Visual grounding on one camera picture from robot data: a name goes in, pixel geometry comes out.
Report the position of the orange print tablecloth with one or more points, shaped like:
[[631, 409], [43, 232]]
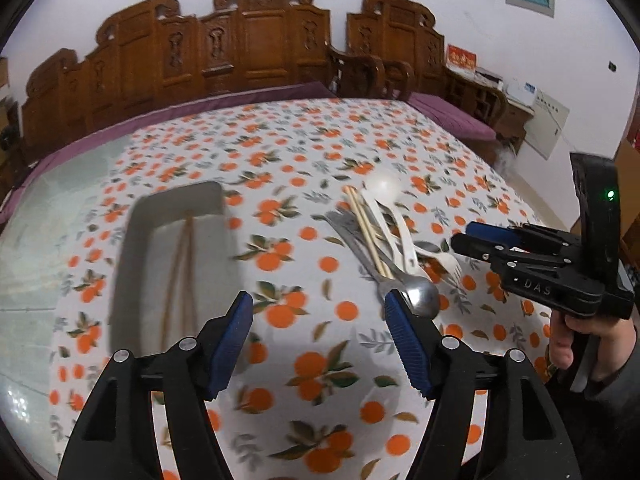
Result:
[[310, 160]]

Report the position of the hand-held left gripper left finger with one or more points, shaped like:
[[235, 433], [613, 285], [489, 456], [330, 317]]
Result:
[[232, 340]]

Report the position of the white wall board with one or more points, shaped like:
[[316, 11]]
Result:
[[547, 125]]

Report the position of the white plastic bag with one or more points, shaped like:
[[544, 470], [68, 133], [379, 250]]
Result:
[[505, 157]]

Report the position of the white plastic knife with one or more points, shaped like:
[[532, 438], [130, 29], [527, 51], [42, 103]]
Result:
[[372, 215]]

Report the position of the wooden side table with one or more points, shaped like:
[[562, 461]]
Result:
[[480, 97]]

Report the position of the white box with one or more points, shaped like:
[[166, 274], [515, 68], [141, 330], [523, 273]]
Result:
[[520, 94], [489, 75]]

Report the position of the white plastic spoon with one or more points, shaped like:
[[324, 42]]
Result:
[[382, 187]]

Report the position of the short purple seat cushion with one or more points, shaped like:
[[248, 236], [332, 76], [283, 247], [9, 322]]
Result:
[[450, 115]]

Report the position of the person's right hand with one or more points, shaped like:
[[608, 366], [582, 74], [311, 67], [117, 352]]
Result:
[[560, 340]]

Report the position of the white plastic fork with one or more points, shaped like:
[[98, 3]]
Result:
[[440, 259]]

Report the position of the person's right forearm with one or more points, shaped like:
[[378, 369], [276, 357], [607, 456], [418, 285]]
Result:
[[620, 382]]

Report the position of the metal fork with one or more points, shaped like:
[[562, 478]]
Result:
[[345, 240]]

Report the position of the brown cardboard box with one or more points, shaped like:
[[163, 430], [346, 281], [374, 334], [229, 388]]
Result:
[[629, 175]]

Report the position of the carved wooden sofa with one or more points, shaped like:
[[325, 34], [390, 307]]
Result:
[[260, 35]]

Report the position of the grey metal tray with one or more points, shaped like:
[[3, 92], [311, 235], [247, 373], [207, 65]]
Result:
[[150, 270]]

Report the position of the red box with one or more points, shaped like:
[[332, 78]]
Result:
[[461, 57]]

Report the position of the wooden chopstick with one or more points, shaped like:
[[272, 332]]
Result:
[[175, 280], [364, 230], [371, 230]]

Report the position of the metal spoon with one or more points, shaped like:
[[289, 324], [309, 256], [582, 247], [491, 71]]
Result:
[[422, 295]]

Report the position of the carved wooden armchair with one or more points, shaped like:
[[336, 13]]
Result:
[[400, 35]]

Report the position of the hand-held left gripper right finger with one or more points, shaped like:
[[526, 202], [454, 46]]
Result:
[[407, 345]]

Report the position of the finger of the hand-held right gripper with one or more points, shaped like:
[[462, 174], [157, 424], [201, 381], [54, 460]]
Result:
[[487, 231], [475, 247]]

